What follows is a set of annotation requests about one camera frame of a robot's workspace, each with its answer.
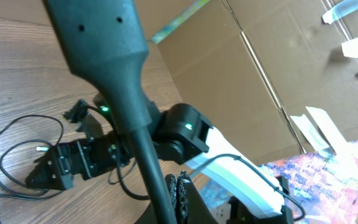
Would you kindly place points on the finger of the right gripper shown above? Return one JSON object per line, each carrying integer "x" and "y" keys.
{"x": 50, "y": 173}

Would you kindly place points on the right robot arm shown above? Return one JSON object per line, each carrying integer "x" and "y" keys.
{"x": 182, "y": 135}

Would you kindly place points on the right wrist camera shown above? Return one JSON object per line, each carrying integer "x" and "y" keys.
{"x": 88, "y": 124}

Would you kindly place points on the cardboard wall panel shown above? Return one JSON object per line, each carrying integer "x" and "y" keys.
{"x": 251, "y": 66}

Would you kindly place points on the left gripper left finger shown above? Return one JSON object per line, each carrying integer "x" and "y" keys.
{"x": 161, "y": 210}

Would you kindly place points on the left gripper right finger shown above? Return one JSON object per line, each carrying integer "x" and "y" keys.
{"x": 190, "y": 207}

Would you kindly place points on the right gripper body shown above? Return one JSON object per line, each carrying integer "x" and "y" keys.
{"x": 87, "y": 157}

